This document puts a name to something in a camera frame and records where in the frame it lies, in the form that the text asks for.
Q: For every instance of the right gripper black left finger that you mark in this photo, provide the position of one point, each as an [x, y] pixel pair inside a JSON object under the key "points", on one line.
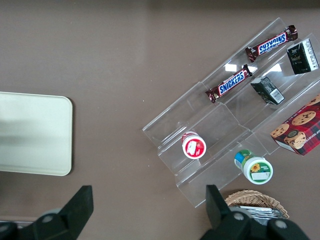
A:
{"points": [[72, 215]]}

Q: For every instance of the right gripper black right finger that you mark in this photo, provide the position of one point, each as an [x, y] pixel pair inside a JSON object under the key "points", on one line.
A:
{"points": [[225, 222]]}

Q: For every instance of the light wicker basket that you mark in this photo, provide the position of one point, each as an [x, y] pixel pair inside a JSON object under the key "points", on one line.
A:
{"points": [[255, 198]]}

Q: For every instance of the beige plastic tray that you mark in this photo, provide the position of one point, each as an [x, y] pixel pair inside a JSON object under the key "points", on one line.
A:
{"points": [[37, 135]]}

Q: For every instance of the aluminium foil containers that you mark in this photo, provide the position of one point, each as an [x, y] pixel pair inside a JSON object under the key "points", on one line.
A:
{"points": [[262, 212]]}

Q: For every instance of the green lid yogurt cup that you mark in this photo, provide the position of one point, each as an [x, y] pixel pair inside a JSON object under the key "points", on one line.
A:
{"points": [[257, 170]]}

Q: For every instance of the red lid yogurt cup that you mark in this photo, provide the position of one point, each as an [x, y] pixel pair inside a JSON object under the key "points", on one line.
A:
{"points": [[193, 147]]}

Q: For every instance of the clear acrylic stepped shelf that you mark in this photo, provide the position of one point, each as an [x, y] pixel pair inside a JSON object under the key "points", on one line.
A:
{"points": [[225, 125]]}

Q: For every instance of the red plaid cookie box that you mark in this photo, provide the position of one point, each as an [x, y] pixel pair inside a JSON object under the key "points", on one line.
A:
{"points": [[300, 130]]}

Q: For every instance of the Snickers chocolate bar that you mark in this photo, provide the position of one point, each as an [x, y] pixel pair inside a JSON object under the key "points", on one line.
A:
{"points": [[272, 43], [231, 83]]}

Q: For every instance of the small black carton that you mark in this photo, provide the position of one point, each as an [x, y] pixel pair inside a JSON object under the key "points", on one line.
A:
{"points": [[267, 90], [301, 57]]}

